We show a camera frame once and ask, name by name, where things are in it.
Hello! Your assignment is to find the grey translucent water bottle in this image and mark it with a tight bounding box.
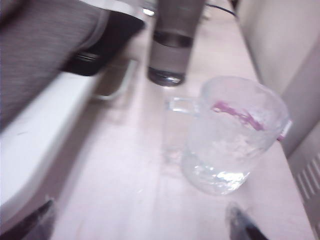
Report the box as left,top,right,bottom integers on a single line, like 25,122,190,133
146,0,207,88

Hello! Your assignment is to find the thin black desk cable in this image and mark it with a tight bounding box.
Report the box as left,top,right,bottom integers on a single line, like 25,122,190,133
206,1,237,17

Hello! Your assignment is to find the white water dispenser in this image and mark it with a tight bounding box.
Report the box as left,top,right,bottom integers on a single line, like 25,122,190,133
234,0,320,208

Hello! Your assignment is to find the black rounded device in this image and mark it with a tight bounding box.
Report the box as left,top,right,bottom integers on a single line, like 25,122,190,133
61,8,146,77

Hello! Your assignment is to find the clear plastic mug pink print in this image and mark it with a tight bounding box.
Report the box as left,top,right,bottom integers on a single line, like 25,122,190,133
163,74,293,198

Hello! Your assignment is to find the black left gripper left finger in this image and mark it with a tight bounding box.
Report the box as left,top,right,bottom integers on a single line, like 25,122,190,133
0,199,55,240

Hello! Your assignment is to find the white laptop stand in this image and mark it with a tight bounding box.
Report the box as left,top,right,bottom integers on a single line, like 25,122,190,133
0,58,140,216

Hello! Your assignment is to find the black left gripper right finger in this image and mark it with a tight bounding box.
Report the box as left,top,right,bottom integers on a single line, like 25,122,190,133
225,201,269,240

